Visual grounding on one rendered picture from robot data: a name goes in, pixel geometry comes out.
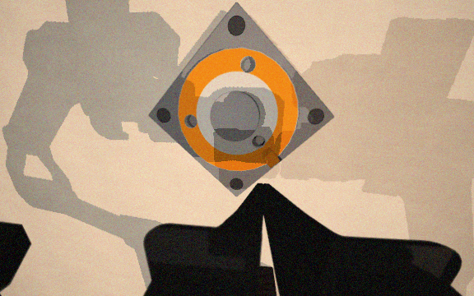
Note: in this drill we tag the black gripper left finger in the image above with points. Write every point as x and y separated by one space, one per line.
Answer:
229 251

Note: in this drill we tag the orange round plate with holes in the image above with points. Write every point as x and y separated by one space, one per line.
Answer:
268 84

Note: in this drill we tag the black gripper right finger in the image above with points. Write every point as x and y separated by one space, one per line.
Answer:
308 258

